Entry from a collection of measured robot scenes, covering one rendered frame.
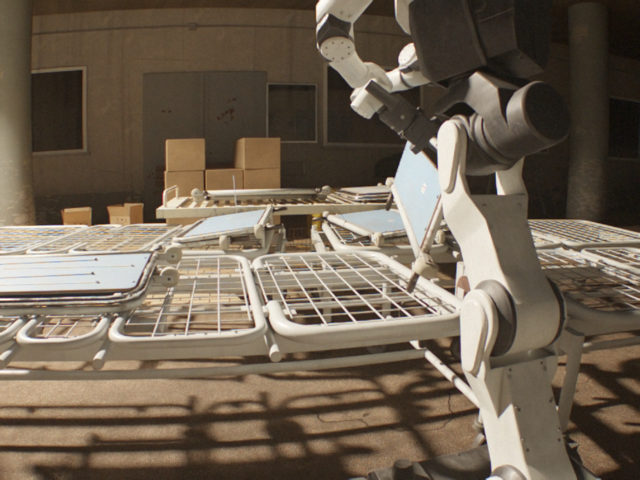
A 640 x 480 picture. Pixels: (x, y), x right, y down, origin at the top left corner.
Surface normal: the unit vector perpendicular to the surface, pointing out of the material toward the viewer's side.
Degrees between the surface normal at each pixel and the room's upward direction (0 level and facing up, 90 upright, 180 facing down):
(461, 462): 0
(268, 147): 90
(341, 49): 148
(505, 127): 112
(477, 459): 0
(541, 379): 56
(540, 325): 88
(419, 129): 101
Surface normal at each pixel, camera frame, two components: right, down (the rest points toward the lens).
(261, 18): 0.21, 0.17
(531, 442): 0.21, -0.42
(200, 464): 0.00, -0.99
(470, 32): -0.71, 0.18
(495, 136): -0.85, 0.46
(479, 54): -0.58, 0.54
